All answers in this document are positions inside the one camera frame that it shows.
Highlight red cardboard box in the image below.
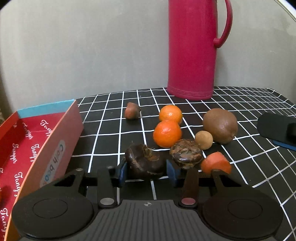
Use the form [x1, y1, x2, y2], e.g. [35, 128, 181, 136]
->
[1, 99, 83, 240]

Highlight carrot piece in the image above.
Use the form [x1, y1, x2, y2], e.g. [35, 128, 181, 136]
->
[201, 152, 232, 174]

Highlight large brown kiwi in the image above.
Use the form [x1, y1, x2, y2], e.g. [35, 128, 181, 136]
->
[203, 108, 238, 144]

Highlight small tan longan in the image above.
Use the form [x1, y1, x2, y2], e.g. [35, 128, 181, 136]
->
[195, 131, 213, 150]

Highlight mandarin orange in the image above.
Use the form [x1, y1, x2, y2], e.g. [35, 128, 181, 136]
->
[153, 120, 182, 148]
[159, 105, 183, 125]

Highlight black white grid tablecloth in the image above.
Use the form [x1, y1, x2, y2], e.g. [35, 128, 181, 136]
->
[68, 86, 295, 240]

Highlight small brown chestnut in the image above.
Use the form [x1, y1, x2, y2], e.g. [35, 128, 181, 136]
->
[125, 102, 140, 120]

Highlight dark water chestnut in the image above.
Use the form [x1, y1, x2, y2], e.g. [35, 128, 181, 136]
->
[125, 144, 166, 179]
[170, 139, 204, 169]

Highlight pink thermos jug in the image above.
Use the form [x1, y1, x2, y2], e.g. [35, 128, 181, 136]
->
[167, 0, 233, 100]

